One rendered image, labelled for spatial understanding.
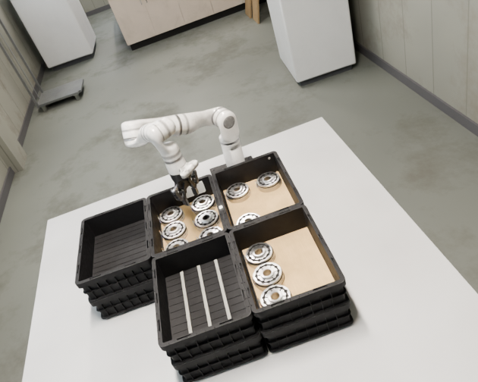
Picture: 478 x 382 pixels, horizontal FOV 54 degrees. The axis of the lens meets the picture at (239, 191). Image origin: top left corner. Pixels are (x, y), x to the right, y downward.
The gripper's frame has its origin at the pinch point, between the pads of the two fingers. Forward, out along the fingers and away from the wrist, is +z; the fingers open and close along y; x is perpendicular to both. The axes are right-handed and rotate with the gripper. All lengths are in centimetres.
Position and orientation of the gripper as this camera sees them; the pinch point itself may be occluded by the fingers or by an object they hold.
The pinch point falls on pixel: (190, 197)
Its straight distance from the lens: 183.3
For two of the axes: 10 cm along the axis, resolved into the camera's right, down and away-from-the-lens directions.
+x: 8.1, 1.6, -5.7
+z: 2.7, 7.5, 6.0
